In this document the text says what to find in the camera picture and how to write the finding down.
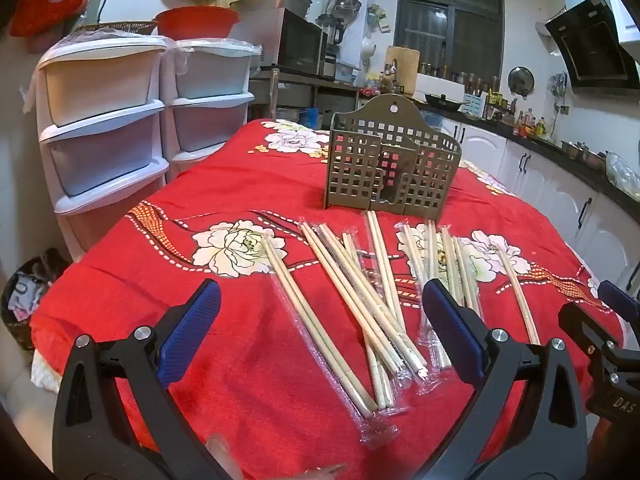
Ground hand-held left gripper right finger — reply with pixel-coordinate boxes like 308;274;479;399
415;279;589;480

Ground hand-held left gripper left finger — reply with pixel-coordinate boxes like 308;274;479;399
51;279;241;480

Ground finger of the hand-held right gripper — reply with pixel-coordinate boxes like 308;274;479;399
558;301;640;392
598;280;640;325

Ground bunch of wooden chopsticks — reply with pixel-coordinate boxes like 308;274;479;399
260;210;543;448

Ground grey plastic utensil holder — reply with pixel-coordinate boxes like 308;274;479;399
323;94;462;217

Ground clear plastic bag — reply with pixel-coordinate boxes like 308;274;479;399
604;151;640;193

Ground red floral blanket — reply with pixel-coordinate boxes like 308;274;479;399
30;119;626;480

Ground white kitchen cabinets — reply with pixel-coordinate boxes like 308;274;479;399
425;112;640;306

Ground steel pot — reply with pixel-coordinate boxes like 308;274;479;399
560;140;610;172

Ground dark wicker waste basket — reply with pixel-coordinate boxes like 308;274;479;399
0;247;71;356

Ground group of condiment bottles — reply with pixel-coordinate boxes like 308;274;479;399
492;89;553;140

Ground light blue knife block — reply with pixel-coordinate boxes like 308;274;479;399
463;87;490;120

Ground black wok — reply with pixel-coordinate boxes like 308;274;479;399
424;92;471;114

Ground hanging pan lid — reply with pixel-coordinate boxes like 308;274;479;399
507;66;537;99

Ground row of spice jars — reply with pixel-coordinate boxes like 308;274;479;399
419;61;502;92

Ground white plastic drawer unit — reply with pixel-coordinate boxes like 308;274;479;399
161;37;263;181
31;35;172;263

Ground black range hood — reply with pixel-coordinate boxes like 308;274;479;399
544;0;640;95

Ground wooden cutting board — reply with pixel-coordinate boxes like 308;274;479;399
384;45;421;97

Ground metal shelf rack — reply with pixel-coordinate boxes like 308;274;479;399
248;66;362;128

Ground clear plastic storage box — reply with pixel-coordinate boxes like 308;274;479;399
334;61;362;84

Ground black microwave oven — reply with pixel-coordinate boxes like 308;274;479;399
227;7;329;78

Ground red plastic basin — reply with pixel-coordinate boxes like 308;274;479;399
153;6;242;41

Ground flat wicker tray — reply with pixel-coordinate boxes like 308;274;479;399
79;20;159;37

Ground hanging plastic holder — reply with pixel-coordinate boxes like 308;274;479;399
366;4;392;34

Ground dark framed window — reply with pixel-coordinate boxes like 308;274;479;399
392;0;506;82

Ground black blender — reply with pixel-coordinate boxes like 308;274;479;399
315;13;347;78

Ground large metal pot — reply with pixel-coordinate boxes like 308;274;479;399
229;0;314;17

